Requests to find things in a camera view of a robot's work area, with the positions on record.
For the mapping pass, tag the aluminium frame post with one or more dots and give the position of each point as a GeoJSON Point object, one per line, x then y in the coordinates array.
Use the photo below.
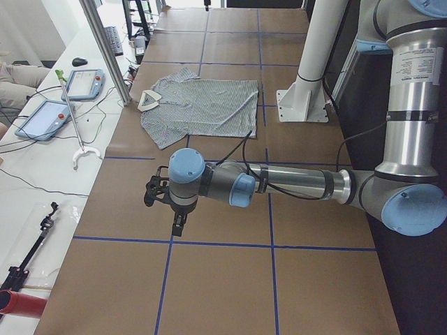
{"type": "Point", "coordinates": [97, 28]}

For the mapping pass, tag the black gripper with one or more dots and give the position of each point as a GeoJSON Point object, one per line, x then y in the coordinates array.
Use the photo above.
{"type": "Point", "coordinates": [181, 211]}

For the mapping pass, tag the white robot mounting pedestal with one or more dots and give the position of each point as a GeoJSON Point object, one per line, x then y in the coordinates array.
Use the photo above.
{"type": "Point", "coordinates": [304, 100]}

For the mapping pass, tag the black computer mouse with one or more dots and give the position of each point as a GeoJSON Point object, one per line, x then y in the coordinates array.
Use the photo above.
{"type": "Point", "coordinates": [79, 61]}

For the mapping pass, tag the white reacher grabber stick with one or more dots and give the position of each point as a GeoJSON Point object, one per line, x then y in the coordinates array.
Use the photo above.
{"type": "Point", "coordinates": [83, 150]}

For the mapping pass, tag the far blue teach pendant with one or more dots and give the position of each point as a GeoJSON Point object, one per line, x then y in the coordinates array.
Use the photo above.
{"type": "Point", "coordinates": [85, 85]}

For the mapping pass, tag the black keyboard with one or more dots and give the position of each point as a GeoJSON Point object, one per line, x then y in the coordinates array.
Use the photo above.
{"type": "Point", "coordinates": [111, 33]}

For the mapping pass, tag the red cylinder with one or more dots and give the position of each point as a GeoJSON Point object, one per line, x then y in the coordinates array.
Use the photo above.
{"type": "Point", "coordinates": [20, 304]}

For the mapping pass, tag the blue teach pendant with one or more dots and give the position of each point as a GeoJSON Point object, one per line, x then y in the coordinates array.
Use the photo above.
{"type": "Point", "coordinates": [45, 121]}
{"type": "Point", "coordinates": [85, 85]}

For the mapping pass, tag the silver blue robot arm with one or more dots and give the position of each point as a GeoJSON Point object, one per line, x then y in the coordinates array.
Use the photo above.
{"type": "Point", "coordinates": [402, 191]}

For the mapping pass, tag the person in beige clothes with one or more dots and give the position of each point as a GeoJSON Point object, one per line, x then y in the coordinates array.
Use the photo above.
{"type": "Point", "coordinates": [18, 83]}

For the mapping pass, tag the near blue teach pendant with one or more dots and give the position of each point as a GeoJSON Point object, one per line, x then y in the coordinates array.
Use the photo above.
{"type": "Point", "coordinates": [45, 121]}

